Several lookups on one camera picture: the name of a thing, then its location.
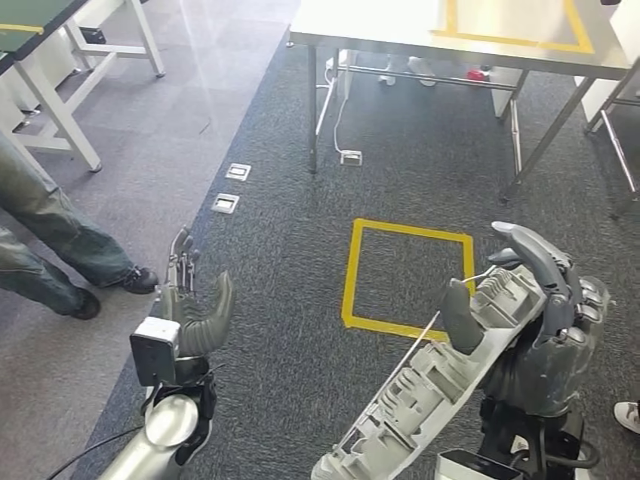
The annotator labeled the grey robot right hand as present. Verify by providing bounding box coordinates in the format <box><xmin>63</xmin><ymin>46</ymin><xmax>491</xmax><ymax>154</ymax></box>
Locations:
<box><xmin>441</xmin><ymin>221</ymin><xmax>612</xmax><ymax>419</ymax></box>

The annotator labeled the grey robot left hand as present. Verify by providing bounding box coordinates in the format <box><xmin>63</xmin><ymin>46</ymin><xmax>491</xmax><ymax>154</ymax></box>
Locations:
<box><xmin>152</xmin><ymin>226</ymin><xmax>236</xmax><ymax>359</ymax></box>

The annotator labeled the silver wheel hubcap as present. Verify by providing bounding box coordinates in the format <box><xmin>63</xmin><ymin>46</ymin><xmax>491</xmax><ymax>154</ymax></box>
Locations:
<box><xmin>310</xmin><ymin>263</ymin><xmax>549</xmax><ymax>480</ymax></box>

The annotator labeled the green top white workbench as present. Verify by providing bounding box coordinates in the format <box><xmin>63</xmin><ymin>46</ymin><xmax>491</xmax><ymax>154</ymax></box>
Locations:
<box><xmin>0</xmin><ymin>0</ymin><xmax>167</xmax><ymax>175</ymax></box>

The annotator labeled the yellow tape floor square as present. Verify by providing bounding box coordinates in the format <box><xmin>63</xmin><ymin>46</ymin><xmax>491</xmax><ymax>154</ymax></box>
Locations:
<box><xmin>341</xmin><ymin>218</ymin><xmax>476</xmax><ymax>344</ymax></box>

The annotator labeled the white panel cabinet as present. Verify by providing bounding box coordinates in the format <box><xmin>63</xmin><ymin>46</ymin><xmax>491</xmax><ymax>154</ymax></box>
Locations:
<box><xmin>574</xmin><ymin>39</ymin><xmax>629</xmax><ymax>134</ymax></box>

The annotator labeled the yellow tape table outline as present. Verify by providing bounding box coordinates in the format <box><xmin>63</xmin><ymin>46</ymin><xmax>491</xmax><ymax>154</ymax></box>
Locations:
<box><xmin>431</xmin><ymin>0</ymin><xmax>596</xmax><ymax>56</ymax></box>

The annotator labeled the stainless steel work table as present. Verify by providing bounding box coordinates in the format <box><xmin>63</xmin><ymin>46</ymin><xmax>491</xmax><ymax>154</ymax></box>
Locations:
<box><xmin>288</xmin><ymin>0</ymin><xmax>635</xmax><ymax>203</ymax></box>
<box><xmin>582</xmin><ymin>0</ymin><xmax>640</xmax><ymax>220</ymax></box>

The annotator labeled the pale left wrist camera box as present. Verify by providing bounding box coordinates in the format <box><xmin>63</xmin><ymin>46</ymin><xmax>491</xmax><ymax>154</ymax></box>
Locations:
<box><xmin>129</xmin><ymin>315</ymin><xmax>181</xmax><ymax>388</ymax></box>

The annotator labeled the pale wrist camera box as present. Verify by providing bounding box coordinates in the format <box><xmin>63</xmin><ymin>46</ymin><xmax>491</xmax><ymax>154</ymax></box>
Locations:
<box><xmin>129</xmin><ymin>315</ymin><xmax>181</xmax><ymax>388</ymax></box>
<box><xmin>433</xmin><ymin>449</ymin><xmax>525</xmax><ymax>480</ymax></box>

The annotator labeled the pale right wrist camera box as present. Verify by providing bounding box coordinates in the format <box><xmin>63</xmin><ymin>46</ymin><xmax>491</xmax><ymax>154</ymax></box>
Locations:
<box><xmin>433</xmin><ymin>449</ymin><xmax>525</xmax><ymax>480</ymax></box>

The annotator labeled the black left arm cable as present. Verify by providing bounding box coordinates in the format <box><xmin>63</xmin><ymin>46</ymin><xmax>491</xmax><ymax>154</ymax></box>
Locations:
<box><xmin>45</xmin><ymin>423</ymin><xmax>149</xmax><ymax>480</ymax></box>

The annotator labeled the white power cable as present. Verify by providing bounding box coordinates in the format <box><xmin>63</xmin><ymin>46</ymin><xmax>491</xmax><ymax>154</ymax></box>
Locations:
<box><xmin>315</xmin><ymin>56</ymin><xmax>351</xmax><ymax>157</ymax></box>

